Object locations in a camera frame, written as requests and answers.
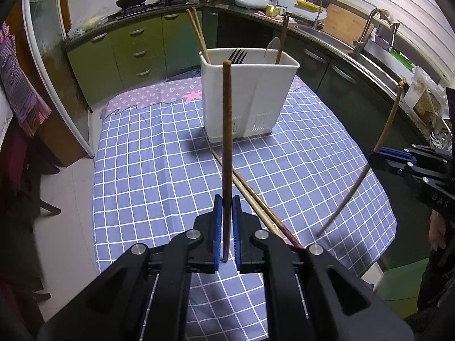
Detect clear bag of food packets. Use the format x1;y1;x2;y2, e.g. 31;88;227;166
405;66;449;122

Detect clear plastic spoon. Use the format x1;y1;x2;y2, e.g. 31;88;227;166
265;37;282;62

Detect white plastic utensil holder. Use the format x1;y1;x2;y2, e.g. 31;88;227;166
200;47;300;143

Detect green plastic tray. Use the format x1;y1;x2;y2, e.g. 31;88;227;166
390;48;415;72

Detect tall steel faucet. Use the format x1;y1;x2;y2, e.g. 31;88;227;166
353;7;389;55

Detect purple plaid apron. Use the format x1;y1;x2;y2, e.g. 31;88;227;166
0;21;51;136

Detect dark gold-capped chopstick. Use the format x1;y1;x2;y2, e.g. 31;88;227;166
275;13;293;65
316;77;406;238

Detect light bamboo chopstick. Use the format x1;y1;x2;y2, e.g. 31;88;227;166
186;9;207;62
191;6;211;61
211;150;287;244

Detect person's right hand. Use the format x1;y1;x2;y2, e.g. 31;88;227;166
428;210;448;253

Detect red-patterned end chopstick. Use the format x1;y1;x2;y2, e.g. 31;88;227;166
232;173;304;249

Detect dark red chair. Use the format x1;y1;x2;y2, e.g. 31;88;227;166
0;124;62;218

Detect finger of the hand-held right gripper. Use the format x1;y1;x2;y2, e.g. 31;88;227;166
369;150;410;176
380;147;417;164

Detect black gas stove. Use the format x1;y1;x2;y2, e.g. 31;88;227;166
115;0;189;19

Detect black plastic fork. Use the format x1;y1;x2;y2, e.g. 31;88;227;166
229;48;249;65

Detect light green drawer cabinets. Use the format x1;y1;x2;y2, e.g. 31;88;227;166
66;7;204;113

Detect person's right forearm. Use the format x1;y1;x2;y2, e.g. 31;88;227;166
417;245;455;327

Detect purple plastic container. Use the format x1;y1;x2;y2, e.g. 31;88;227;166
370;34;392;49

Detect wooden cutting board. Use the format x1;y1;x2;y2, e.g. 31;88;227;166
323;3;371;40

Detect steel double sink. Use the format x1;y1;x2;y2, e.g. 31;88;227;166
302;25;404;89

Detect white striped window blind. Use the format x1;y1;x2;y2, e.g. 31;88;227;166
302;0;455;79

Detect glass sliding door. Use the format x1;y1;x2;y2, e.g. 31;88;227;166
21;0;96;160

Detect clear plastic food bag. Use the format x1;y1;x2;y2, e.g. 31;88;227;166
67;7;108;38

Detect plain dark brown chopstick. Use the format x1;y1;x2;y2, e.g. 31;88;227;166
223;60;234;263

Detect purple star-print cloth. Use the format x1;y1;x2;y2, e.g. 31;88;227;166
100;76;203;119

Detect blue checkered tablecloth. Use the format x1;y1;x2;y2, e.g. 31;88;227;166
93;78;398;341

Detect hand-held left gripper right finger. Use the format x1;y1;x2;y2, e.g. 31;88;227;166
232;195;415;341

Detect short steel faucet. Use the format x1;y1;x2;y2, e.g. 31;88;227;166
305;0;322;30

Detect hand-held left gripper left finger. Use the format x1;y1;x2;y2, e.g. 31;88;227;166
37;195;223;341

